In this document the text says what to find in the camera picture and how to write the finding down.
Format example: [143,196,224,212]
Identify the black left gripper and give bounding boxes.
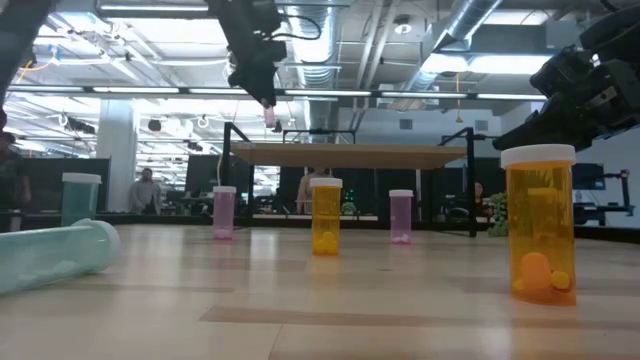
[226,37,290,108]

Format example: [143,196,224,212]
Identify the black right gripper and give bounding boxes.
[492,44,640,153]

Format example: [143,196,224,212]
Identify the orange pill bottle white cap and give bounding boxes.
[309,177,344,257]
[500,143,577,307]

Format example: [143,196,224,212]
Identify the teal pill bottle white cap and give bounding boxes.
[60,172,103,227]
[0,217,121,296]

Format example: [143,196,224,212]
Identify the black desk monitor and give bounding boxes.
[574,162,606,191]

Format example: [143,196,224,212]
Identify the dark office desk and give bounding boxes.
[574,202,637,227]

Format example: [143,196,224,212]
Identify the dark office monitors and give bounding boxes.
[184,154,251,199]

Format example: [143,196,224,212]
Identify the person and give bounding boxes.
[473,182,489,216]
[296,167,331,215]
[0,130,32,214]
[128,167,162,215]

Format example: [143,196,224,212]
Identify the potted green succulent plant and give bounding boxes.
[487,192,509,238]

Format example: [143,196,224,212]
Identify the long LED light bar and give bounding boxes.
[0,84,551,102]

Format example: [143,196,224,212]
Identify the white round pillar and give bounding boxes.
[96,97,139,214]

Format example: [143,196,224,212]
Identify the black office partition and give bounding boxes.
[19,157,111,214]

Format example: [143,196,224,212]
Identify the silver ventilation duct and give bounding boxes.
[399,0,504,96]
[285,4,337,132]

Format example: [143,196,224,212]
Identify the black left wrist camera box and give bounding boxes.
[248,0,285,39]

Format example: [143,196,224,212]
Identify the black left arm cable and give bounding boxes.
[269,13,323,42]

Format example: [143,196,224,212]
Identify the wooden shelf black metal frame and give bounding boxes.
[214,121,513,239]

